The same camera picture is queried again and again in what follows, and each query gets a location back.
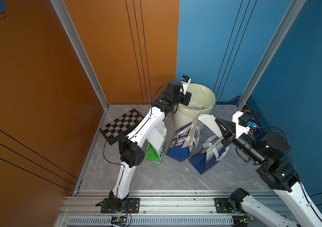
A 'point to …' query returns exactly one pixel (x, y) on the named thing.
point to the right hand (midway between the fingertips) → (217, 118)
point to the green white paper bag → (151, 153)
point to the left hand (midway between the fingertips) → (191, 91)
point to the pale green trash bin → (203, 100)
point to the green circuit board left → (120, 220)
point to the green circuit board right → (245, 220)
